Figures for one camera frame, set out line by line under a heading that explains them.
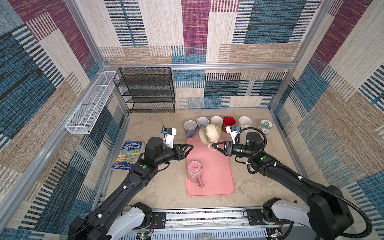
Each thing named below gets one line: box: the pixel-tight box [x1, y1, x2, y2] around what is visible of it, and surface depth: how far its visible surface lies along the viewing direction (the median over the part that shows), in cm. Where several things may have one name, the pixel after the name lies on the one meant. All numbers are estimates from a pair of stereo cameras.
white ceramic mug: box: [239, 116, 252, 129], surface depth 104 cm
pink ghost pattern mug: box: [187, 160, 205, 188], surface depth 81 cm
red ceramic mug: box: [222, 116, 236, 133], surface depth 105 cm
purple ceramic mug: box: [184, 120, 197, 139], surface depth 103 cm
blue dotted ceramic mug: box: [196, 116, 210, 131], surface depth 104 cm
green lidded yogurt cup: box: [259, 119, 273, 137], surface depth 104 cm
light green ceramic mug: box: [210, 115, 224, 127], surface depth 104 cm
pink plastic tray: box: [186, 137, 235, 197], surface depth 85 cm
